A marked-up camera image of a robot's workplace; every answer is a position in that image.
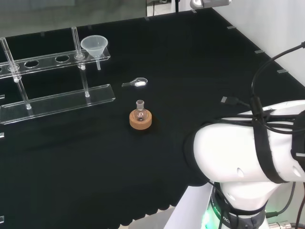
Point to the white device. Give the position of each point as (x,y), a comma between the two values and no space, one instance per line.
(209,3)

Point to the translucent plastic funnel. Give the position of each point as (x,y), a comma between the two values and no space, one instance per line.
(94,46)

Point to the black bench cloth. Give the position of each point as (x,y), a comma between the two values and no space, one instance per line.
(95,167)

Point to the small glass round-bottom flask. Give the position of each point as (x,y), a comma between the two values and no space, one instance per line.
(140,114)

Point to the black tripod pole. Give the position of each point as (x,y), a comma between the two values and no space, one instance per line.
(177,4)

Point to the clear acrylic funnel stand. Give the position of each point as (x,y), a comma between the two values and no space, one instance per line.
(59,102)

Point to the glass weighing funnel with powder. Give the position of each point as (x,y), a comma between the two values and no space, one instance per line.
(139,83)

